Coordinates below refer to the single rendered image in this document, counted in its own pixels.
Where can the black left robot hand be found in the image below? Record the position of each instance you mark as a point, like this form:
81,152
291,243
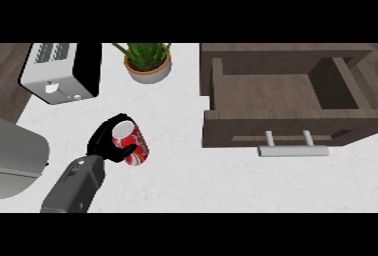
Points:
102,140

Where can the red soda can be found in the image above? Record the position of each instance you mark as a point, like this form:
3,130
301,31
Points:
134,141

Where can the brown wooden open drawer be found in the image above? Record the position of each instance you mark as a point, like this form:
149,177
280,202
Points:
274,103

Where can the grey rounded appliance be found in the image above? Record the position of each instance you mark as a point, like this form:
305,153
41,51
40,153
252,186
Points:
19,160

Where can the silver and black toaster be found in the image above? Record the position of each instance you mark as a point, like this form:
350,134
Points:
59,71

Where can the green plant in grey pot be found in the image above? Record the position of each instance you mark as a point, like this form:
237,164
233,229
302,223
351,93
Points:
147,61

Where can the brown wooden cabinet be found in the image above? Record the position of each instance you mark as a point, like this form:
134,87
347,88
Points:
274,56

